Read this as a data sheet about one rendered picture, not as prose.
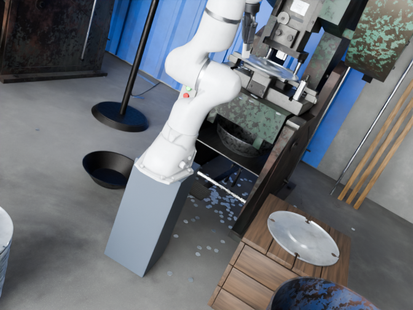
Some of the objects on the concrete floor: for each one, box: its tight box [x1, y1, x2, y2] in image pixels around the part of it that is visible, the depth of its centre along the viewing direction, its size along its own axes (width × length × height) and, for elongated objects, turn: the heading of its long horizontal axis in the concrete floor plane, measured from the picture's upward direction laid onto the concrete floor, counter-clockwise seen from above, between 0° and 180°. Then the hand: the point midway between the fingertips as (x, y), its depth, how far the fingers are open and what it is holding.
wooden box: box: [207, 193, 351, 310], centre depth 152 cm, size 40×38×35 cm
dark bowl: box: [82, 151, 135, 189], centre depth 192 cm, size 30×30×7 cm
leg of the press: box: [227, 60, 348, 244], centre depth 207 cm, size 92×12×90 cm, turn 116°
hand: (246, 50), depth 171 cm, fingers closed
